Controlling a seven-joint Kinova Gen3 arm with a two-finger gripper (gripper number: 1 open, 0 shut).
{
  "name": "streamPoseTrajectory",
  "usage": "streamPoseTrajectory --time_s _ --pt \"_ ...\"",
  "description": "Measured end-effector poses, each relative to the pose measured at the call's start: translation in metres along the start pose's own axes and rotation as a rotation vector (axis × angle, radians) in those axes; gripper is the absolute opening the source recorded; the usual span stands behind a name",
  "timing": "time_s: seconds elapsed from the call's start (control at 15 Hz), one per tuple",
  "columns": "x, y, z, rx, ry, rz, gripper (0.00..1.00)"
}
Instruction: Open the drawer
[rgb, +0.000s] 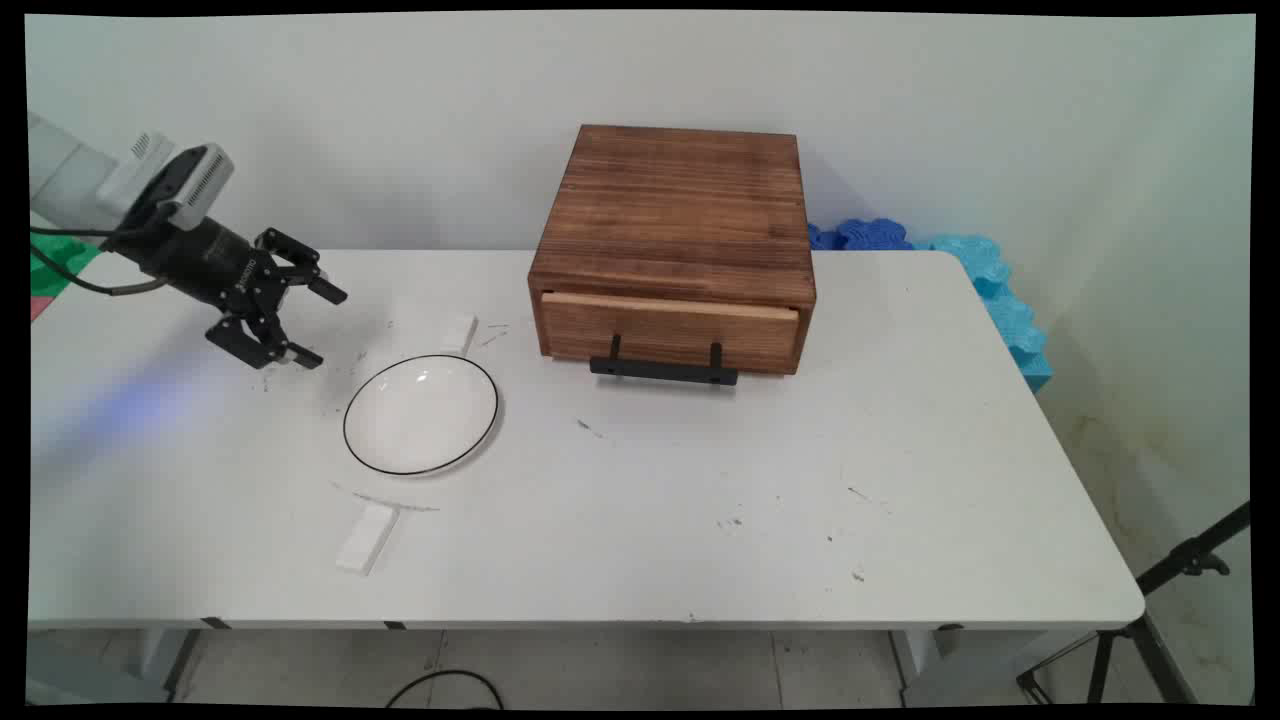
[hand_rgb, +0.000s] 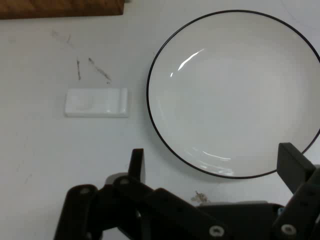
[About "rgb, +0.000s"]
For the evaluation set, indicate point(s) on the small white block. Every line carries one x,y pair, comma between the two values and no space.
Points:
459,333

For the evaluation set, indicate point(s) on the brown wooden drawer cabinet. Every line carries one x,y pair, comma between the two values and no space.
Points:
680,200

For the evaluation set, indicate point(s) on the red foam mat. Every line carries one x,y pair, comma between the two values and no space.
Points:
40,307

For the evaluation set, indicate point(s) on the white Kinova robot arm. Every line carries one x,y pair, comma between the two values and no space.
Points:
70,175

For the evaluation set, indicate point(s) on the long white block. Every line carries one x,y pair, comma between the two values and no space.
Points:
367,540

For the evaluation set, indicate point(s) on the black tripod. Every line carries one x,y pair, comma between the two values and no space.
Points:
1150,620

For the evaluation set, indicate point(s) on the dark blue foam mat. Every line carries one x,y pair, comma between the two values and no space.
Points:
868,235

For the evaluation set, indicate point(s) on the white plate with black rim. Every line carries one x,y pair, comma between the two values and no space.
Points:
420,415

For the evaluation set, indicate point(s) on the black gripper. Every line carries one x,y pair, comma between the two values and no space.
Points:
205,258

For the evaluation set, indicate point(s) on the light blue foam mat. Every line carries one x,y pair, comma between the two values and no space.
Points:
1005,300

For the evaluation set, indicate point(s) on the green foam mat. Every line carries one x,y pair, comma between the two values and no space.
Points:
60,270

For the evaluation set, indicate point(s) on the table leg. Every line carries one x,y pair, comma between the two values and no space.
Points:
165,655
925,660

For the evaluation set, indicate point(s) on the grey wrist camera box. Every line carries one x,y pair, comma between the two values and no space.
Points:
200,180

